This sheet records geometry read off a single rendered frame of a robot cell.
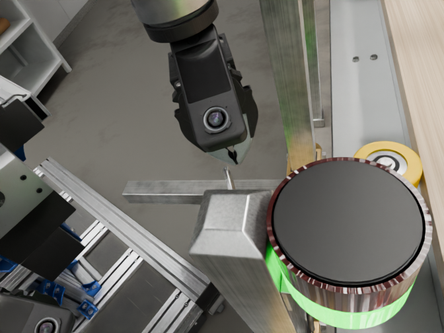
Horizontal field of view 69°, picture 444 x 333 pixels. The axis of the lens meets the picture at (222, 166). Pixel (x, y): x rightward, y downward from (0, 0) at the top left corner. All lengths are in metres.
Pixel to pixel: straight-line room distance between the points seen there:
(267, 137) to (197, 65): 1.49
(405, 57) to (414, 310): 0.42
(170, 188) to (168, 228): 1.05
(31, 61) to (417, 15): 3.27
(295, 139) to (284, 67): 0.11
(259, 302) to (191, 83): 0.19
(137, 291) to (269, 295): 1.12
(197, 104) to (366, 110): 0.70
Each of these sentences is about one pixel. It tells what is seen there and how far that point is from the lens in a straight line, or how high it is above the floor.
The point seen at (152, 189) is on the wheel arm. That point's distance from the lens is 0.57.
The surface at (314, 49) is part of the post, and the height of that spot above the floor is 0.90.
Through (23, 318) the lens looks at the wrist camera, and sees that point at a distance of 0.42.
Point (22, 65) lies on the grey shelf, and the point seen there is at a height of 0.15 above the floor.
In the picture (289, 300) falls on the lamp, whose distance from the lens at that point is 0.19.
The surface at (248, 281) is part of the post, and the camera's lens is 0.17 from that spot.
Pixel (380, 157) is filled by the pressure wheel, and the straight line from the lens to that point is 0.46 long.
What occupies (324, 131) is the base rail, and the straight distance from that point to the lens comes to 0.77.
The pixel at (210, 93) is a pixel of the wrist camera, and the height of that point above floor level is 1.09.
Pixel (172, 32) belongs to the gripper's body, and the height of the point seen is 1.13.
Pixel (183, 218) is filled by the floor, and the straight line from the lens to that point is 1.60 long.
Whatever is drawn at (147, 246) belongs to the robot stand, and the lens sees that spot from 1.32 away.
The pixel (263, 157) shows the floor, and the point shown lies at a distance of 1.68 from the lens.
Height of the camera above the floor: 1.26
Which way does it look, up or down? 47 degrees down
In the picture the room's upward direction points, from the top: 24 degrees counter-clockwise
